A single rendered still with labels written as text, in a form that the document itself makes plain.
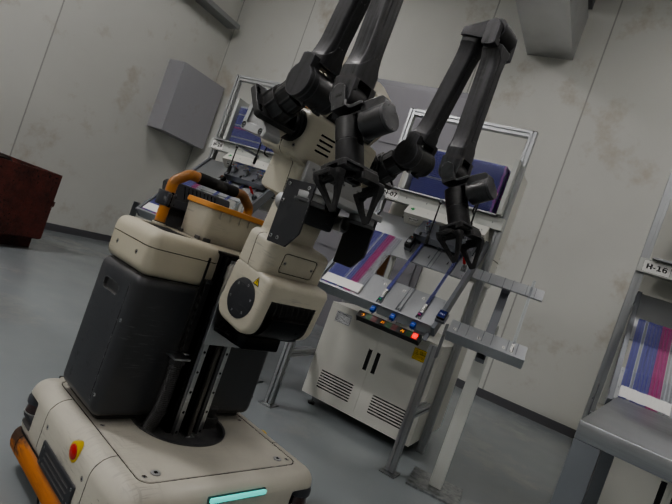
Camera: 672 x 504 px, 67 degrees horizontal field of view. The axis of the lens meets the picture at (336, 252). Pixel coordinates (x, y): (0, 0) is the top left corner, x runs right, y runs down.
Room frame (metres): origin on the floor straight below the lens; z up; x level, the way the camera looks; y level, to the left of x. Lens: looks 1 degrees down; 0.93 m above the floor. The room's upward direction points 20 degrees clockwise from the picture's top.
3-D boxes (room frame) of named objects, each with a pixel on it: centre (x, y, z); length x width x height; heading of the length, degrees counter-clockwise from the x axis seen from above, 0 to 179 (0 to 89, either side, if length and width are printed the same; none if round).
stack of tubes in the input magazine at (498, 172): (2.98, -0.54, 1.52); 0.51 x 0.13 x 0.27; 63
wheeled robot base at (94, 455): (1.50, 0.27, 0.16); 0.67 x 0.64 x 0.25; 48
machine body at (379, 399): (3.12, -0.54, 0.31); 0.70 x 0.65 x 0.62; 63
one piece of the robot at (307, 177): (1.31, 0.05, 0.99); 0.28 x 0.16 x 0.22; 138
